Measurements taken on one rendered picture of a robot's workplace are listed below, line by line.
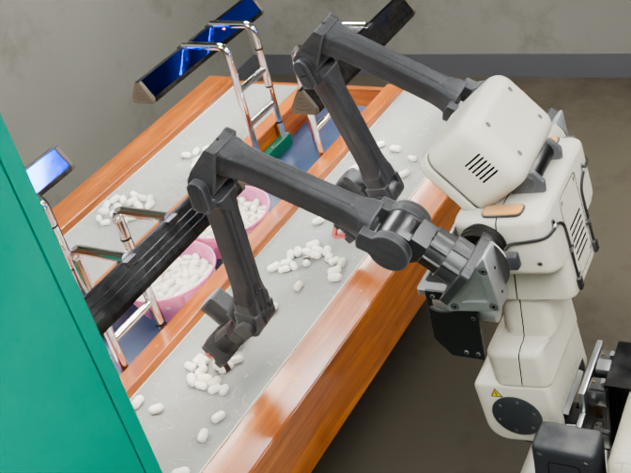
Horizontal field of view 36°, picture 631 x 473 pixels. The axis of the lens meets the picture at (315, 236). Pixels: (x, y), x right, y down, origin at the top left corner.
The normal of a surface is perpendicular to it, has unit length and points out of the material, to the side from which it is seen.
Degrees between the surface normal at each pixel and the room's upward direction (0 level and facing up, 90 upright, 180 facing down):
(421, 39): 90
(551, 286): 90
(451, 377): 0
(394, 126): 0
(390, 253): 95
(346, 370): 90
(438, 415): 0
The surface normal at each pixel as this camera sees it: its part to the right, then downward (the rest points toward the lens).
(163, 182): -0.22, -0.81
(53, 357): 0.85, 0.12
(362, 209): 0.09, -0.65
